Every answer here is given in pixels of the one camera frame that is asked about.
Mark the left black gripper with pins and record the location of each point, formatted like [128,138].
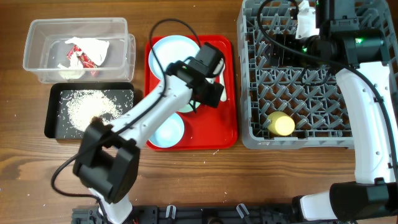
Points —
[212,94]

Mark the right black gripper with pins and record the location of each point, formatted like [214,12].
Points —
[286,59]

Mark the green bowl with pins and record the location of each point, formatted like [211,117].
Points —
[188,108]

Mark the small light blue bowl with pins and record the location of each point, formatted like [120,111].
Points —
[169,133]

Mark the yellow plastic cup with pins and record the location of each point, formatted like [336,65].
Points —
[280,123]

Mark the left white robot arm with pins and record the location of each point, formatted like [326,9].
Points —
[108,158]

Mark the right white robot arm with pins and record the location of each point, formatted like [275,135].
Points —
[360,57]

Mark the black waste tray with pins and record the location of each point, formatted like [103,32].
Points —
[55,126]

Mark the white plastic spoon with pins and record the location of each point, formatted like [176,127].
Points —
[223,90]

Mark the red plastic tray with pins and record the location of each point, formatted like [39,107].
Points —
[211,128]

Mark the large light blue plate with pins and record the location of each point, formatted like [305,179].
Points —
[173,48]

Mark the brown food lump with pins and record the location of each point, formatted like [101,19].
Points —
[96,120]

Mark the crumpled white paper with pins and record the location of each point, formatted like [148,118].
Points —
[95,49]

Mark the red snack wrapper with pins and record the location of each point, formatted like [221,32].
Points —
[78,59]

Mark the pile of rice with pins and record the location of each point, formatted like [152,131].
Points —
[79,107]

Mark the clear plastic bin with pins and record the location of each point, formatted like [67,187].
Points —
[45,48]

